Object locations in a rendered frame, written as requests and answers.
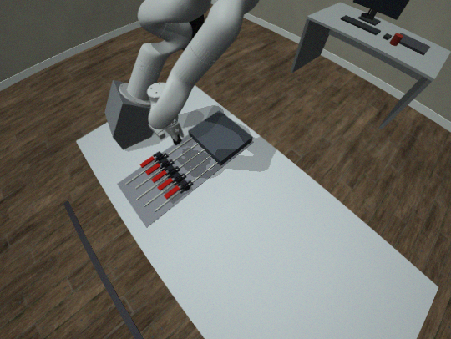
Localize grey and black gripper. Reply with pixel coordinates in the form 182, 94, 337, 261
165, 120, 184, 145

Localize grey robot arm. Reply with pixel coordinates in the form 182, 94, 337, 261
119, 0, 259, 139

